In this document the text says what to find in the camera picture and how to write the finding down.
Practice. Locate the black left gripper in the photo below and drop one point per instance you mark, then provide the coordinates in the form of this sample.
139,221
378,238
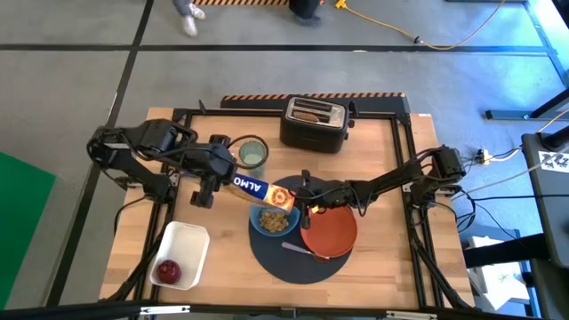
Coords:
218,162

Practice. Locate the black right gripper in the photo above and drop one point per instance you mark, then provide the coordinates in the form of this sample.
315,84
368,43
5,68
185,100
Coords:
329,195

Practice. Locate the green glass tumbler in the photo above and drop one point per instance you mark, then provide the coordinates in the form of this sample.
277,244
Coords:
252,157

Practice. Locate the blue yellow cereal box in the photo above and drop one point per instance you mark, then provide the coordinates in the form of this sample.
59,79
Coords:
253,189

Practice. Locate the light blue bowl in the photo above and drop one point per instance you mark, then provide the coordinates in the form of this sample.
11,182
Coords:
254,220

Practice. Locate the brown toast slice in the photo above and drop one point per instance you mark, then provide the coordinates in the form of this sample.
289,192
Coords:
306,116

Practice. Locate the dark red apple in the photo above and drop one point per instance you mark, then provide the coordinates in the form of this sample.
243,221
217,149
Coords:
169,272

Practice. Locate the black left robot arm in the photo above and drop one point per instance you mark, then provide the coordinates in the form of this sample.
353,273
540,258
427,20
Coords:
155,135

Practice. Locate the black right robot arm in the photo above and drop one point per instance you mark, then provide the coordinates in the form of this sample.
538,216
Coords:
391,178

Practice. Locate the orange plate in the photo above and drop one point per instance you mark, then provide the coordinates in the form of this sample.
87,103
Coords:
331,233

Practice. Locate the golden cereal flakes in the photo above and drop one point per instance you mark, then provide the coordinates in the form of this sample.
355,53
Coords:
273,222

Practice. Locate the black silver toaster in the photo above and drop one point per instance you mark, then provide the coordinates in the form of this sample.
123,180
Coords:
311,135

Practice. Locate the dark round woven placemat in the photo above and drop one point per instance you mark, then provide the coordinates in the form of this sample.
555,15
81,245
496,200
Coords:
284,271

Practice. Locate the white rectangular tray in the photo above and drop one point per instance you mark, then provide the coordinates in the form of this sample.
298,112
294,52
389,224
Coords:
184,249

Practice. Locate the black bar with hazard stripes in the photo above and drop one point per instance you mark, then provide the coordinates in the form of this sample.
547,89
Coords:
382,106

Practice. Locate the person's leg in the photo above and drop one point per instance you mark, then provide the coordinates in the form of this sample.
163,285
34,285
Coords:
190,24

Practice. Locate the white power strip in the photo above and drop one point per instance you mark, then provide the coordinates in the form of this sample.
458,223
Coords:
482,156

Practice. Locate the person's foot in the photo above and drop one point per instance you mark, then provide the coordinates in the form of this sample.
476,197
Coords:
306,11

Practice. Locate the black flat bar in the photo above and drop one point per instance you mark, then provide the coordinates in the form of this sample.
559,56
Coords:
502,253

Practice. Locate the white cardboard box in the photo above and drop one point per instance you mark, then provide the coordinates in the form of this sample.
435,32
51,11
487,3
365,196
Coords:
502,284

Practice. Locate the black metal stand base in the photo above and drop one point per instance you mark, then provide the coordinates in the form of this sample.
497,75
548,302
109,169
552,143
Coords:
507,114

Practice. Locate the green floor mat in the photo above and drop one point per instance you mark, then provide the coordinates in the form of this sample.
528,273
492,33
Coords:
22,222

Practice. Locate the dark grey cart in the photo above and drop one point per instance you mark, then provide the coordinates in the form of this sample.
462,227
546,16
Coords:
551,213

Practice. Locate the black white fiducial marker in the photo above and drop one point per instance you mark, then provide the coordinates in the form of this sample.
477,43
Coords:
553,161

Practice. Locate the black aluminium table frame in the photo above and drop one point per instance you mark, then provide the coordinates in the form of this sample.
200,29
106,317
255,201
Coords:
258,113

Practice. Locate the silver rail bracket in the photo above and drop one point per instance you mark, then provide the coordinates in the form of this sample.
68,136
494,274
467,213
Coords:
164,310
411,315

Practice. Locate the black front rail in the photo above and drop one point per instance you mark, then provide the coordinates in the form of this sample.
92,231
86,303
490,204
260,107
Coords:
89,311

